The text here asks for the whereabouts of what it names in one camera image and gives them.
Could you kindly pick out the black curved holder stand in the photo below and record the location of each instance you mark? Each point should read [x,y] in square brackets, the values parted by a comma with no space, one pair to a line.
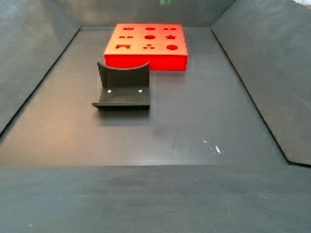
[124,81]

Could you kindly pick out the red shape sorter block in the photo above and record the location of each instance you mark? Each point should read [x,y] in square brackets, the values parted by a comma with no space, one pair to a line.
[156,44]

